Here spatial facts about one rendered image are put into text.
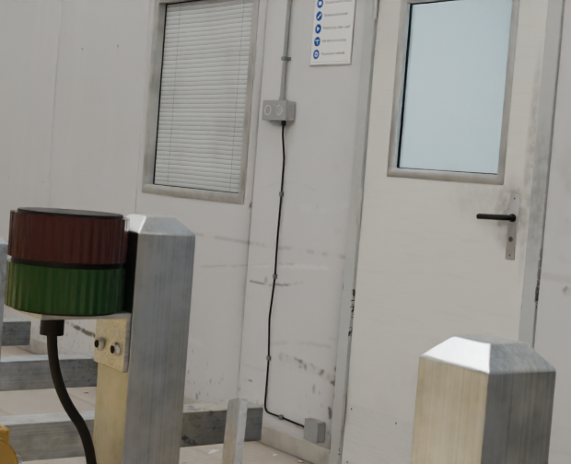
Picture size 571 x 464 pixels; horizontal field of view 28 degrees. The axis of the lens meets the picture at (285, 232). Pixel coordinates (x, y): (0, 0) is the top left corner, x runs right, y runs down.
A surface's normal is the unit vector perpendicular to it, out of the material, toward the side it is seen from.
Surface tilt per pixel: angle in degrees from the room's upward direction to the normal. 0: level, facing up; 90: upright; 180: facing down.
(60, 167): 90
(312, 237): 90
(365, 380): 90
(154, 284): 90
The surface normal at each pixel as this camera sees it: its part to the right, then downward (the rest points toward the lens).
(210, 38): -0.79, -0.03
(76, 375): 0.59, 0.09
